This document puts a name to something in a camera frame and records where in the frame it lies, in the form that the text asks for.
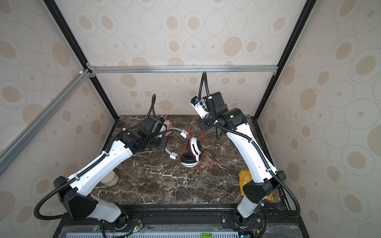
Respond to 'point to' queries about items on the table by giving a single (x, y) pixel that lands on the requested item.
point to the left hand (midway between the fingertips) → (169, 139)
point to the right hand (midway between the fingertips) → (202, 117)
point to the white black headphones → (188, 159)
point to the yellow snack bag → (244, 177)
